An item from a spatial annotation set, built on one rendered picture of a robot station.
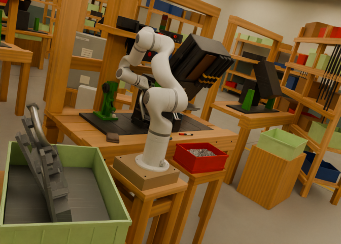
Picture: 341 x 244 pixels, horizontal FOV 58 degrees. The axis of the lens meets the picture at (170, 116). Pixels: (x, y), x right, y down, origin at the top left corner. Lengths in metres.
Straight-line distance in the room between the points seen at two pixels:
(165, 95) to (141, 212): 0.59
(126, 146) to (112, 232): 0.87
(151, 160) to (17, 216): 0.69
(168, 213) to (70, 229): 0.81
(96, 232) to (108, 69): 1.50
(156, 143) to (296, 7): 10.45
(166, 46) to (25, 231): 1.16
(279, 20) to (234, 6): 1.97
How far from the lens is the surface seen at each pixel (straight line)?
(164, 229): 1.86
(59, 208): 1.23
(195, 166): 2.01
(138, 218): 1.63
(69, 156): 1.65
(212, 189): 2.28
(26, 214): 1.32
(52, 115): 2.27
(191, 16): 8.68
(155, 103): 1.51
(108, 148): 1.86
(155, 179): 1.59
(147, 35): 1.76
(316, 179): 4.64
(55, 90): 2.26
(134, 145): 1.98
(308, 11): 11.57
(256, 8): 12.33
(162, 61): 1.67
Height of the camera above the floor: 1.62
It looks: 15 degrees down
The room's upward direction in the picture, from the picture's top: 15 degrees clockwise
